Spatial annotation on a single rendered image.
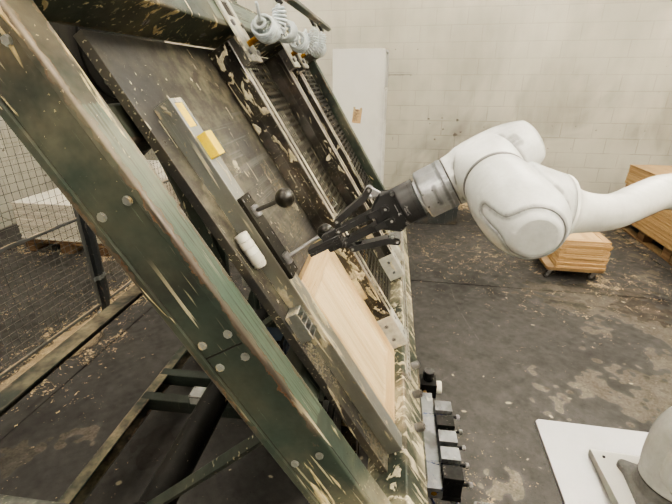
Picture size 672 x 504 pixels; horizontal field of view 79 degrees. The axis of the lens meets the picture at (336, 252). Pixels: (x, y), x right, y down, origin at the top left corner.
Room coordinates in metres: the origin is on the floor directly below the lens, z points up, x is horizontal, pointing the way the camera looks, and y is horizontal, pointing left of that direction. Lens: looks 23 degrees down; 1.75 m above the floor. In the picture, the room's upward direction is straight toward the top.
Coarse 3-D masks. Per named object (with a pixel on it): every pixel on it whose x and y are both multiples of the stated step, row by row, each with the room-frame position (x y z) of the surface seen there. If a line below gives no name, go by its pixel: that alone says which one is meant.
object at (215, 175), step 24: (168, 120) 0.80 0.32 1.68; (192, 144) 0.80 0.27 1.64; (216, 168) 0.80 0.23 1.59; (216, 192) 0.79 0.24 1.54; (240, 192) 0.82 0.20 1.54; (240, 216) 0.79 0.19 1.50; (288, 288) 0.78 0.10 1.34; (312, 312) 0.78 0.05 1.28; (336, 336) 0.81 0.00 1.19; (336, 360) 0.76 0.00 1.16; (360, 384) 0.76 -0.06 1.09; (360, 408) 0.75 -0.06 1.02; (384, 408) 0.79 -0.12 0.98; (384, 432) 0.75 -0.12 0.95
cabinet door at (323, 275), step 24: (312, 264) 0.98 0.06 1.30; (336, 264) 1.14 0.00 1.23; (312, 288) 0.90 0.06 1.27; (336, 288) 1.04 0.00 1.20; (336, 312) 0.94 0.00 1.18; (360, 312) 1.09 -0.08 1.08; (360, 336) 0.99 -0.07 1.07; (384, 336) 1.15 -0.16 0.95; (360, 360) 0.89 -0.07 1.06; (384, 360) 1.04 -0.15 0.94; (384, 384) 0.93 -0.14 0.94
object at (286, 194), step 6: (276, 192) 0.74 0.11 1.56; (282, 192) 0.73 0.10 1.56; (288, 192) 0.74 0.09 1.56; (276, 198) 0.74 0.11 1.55; (282, 198) 0.73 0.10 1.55; (288, 198) 0.73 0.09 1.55; (294, 198) 0.74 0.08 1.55; (264, 204) 0.78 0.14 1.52; (270, 204) 0.77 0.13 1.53; (282, 204) 0.73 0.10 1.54; (288, 204) 0.73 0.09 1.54; (252, 210) 0.80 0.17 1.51; (258, 210) 0.79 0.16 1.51; (258, 216) 0.80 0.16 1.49
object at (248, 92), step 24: (216, 0) 1.21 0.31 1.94; (240, 24) 1.29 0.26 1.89; (216, 48) 1.23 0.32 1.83; (240, 48) 1.23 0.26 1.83; (240, 72) 1.23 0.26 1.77; (240, 96) 1.23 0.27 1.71; (264, 96) 1.26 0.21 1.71; (264, 120) 1.22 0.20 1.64; (264, 144) 1.22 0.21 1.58; (288, 144) 1.21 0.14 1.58; (288, 168) 1.21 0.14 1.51; (312, 192) 1.20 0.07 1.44; (312, 216) 1.20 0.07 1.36; (360, 264) 1.18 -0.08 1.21; (384, 312) 1.17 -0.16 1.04
